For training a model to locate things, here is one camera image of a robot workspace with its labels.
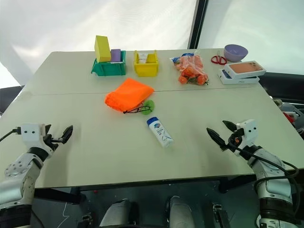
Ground purple bowl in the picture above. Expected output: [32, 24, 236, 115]
[223, 44, 249, 62]

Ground dark window frame post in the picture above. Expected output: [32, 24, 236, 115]
[187, 0, 209, 49]

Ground white phone box blue side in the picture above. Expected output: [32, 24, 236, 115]
[217, 68, 260, 85]

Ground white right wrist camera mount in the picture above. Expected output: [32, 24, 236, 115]
[236, 119, 259, 146]

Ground clutter of parts and cables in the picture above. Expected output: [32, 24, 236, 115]
[272, 96, 304, 139]

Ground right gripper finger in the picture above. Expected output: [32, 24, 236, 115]
[222, 120, 238, 133]
[206, 127, 229, 152]

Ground white bottle with blue cap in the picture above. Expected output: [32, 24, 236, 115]
[146, 116, 174, 149]

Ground clear bag of carrots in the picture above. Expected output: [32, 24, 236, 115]
[169, 52, 210, 86]

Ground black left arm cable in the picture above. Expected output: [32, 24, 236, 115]
[0, 127, 22, 143]

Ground phone box with orange phone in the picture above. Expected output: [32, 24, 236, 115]
[223, 60, 267, 78]

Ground yellow box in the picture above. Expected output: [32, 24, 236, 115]
[94, 35, 112, 64]

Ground black table frame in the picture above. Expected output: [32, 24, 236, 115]
[32, 174, 258, 205]

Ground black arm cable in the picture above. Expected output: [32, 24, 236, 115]
[0, 127, 22, 143]
[228, 136, 301, 216]

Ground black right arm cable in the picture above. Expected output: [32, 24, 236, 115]
[228, 136, 301, 216]

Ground purple box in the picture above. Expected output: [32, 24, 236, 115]
[110, 48, 123, 63]

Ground yellow plastic bin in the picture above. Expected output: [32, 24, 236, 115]
[133, 49, 159, 77]

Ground green round scrubber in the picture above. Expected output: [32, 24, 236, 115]
[139, 99, 156, 116]

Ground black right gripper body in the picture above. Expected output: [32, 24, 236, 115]
[227, 128, 246, 153]

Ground red-handled scissors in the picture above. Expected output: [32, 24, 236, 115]
[210, 50, 228, 66]

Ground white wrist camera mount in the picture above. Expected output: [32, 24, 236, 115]
[236, 119, 259, 146]
[20, 123, 54, 152]

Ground green plastic bin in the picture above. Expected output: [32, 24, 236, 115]
[90, 50, 127, 77]

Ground orange cloth bag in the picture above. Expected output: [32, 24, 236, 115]
[104, 77, 155, 115]

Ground grey rounded shape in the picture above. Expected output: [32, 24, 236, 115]
[165, 195, 197, 228]
[99, 199, 139, 228]

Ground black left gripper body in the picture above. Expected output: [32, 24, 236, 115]
[42, 133, 60, 151]

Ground black side bench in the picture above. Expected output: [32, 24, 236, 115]
[258, 72, 304, 105]

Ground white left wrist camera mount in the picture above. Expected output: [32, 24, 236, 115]
[20, 123, 54, 152]

